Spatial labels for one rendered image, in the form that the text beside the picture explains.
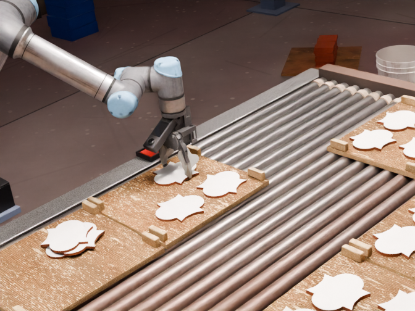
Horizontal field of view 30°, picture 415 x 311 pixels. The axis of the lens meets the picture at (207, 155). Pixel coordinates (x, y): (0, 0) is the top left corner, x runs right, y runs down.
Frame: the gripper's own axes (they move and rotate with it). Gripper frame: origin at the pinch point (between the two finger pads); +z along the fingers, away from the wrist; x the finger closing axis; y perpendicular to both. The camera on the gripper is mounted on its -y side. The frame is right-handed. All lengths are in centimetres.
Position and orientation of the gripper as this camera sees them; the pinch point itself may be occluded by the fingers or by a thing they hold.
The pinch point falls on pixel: (175, 172)
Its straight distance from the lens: 234.1
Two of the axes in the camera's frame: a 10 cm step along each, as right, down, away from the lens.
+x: -7.1, -2.6, 6.6
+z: 0.9, 8.9, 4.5
